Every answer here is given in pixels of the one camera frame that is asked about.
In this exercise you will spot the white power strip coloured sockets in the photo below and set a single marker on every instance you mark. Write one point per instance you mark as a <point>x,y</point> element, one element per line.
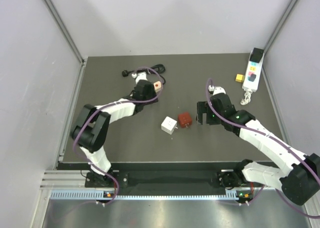
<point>255,68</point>

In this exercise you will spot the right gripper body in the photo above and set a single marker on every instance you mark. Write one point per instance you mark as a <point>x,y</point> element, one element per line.
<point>212,118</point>

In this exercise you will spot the slotted grey cable duct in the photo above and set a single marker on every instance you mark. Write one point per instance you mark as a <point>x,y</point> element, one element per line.
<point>105,196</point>

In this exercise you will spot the beige power strip red sockets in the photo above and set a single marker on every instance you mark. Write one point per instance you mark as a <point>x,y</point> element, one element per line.
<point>158,86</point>

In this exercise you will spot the red patterned plug adapter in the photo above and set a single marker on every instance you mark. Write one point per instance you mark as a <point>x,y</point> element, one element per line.
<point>184,120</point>

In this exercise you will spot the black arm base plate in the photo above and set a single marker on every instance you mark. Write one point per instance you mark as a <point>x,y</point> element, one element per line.
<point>133,177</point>

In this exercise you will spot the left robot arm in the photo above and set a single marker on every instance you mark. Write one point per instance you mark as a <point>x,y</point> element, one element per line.
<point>90,129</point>

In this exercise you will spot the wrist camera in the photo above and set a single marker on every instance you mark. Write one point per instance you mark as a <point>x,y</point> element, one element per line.
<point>139,76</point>
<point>214,90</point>

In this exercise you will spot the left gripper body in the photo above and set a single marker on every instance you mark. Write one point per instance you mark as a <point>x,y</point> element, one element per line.
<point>151,94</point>

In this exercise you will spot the black adapter on white strip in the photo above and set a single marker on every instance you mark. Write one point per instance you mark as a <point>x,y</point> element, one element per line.
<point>256,55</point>

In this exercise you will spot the white cube socket adapter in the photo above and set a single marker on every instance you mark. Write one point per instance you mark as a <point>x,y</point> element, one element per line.
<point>169,125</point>

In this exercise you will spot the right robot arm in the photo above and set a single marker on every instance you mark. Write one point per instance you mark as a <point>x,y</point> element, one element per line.
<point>296,174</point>

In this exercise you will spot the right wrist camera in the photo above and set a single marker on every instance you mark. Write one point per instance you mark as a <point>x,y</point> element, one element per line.
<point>214,90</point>

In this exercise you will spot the yellow cube block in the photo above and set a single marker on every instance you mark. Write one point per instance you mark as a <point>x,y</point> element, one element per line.
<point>239,78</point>

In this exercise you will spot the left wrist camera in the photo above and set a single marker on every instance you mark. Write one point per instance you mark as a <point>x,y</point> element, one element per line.
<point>139,76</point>

